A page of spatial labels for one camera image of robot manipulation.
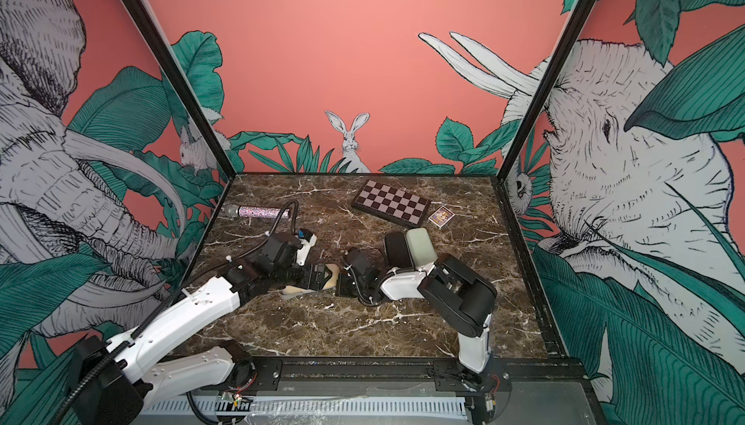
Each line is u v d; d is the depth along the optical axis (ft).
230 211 3.42
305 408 2.30
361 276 2.34
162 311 1.52
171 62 2.85
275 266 1.94
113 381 1.24
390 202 3.55
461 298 1.58
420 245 3.15
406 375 2.49
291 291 2.75
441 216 3.51
